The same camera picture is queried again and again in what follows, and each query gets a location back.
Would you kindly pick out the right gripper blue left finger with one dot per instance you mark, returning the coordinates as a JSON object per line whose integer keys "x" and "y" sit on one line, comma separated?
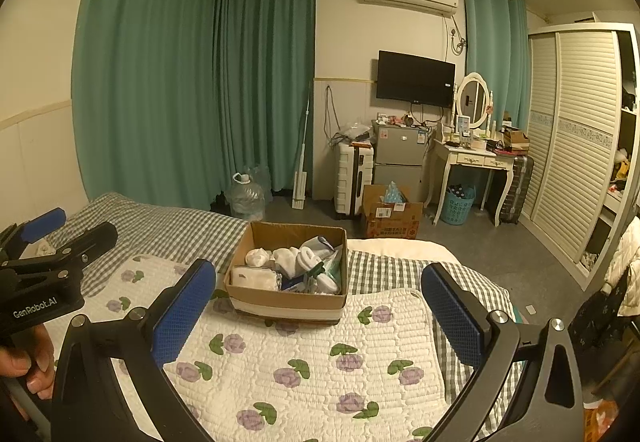
{"x": 88, "y": 403}

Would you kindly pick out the white suitcase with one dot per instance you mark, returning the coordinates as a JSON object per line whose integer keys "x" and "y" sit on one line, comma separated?
{"x": 353, "y": 172}

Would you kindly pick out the grey white sock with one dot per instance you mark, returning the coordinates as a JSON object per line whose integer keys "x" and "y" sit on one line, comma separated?
{"x": 312, "y": 252}

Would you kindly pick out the large teal curtain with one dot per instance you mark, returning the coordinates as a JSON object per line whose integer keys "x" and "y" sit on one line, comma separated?
{"x": 171, "y": 98}

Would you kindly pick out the black wall television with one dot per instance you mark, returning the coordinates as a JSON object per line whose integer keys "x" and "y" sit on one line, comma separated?
{"x": 415, "y": 79}

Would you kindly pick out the white green chenille flower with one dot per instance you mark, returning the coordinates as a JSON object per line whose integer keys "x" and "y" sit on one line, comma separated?
{"x": 284, "y": 261}

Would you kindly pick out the person's left hand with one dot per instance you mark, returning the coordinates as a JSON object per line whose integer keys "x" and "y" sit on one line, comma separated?
{"x": 32, "y": 359}

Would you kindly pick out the white flat mop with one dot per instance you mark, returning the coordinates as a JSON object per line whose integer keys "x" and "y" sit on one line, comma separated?
{"x": 300, "y": 175}

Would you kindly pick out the white fluffy sock bundle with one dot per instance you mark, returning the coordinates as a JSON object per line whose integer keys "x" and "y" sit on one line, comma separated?
{"x": 259, "y": 258}

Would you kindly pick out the white oval vanity mirror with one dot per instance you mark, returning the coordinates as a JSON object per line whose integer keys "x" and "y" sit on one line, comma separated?
{"x": 473, "y": 99}

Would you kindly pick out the white pack with barcode label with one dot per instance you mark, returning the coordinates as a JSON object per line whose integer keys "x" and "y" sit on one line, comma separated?
{"x": 255, "y": 278}

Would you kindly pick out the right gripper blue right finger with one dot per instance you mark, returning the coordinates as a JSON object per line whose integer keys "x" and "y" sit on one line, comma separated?
{"x": 547, "y": 402}

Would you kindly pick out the small teal curtain right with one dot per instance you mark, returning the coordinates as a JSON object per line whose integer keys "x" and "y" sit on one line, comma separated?
{"x": 497, "y": 48}

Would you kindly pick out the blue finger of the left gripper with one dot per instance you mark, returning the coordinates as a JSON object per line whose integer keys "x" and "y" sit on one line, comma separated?
{"x": 76, "y": 254}
{"x": 44, "y": 225}

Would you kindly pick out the white floral quilt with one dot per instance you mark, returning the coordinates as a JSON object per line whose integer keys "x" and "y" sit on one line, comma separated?
{"x": 373, "y": 376}

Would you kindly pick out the open cardboard box on bed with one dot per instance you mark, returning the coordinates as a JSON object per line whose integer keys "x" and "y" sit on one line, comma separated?
{"x": 287, "y": 304}

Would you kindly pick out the grey checked bed sheet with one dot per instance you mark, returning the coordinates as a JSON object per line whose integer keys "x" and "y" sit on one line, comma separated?
{"x": 182, "y": 235}

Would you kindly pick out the white plastic pouch pack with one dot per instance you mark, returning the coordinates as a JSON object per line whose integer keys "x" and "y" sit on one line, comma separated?
{"x": 325, "y": 276}

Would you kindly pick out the cardboard box on floor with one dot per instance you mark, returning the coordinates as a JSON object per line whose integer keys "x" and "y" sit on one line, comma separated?
{"x": 387, "y": 212}

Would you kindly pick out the clear water jug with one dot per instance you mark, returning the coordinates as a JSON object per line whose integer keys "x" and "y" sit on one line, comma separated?
{"x": 246, "y": 198}

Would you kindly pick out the white louvered wardrobe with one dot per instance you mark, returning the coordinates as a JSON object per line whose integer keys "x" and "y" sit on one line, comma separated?
{"x": 583, "y": 130}

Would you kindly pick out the grey mini fridge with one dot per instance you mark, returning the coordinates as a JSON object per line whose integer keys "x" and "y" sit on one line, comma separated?
{"x": 400, "y": 156}

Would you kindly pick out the dark striped suitcase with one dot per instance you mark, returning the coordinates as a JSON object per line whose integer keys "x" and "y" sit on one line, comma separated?
{"x": 513, "y": 204}

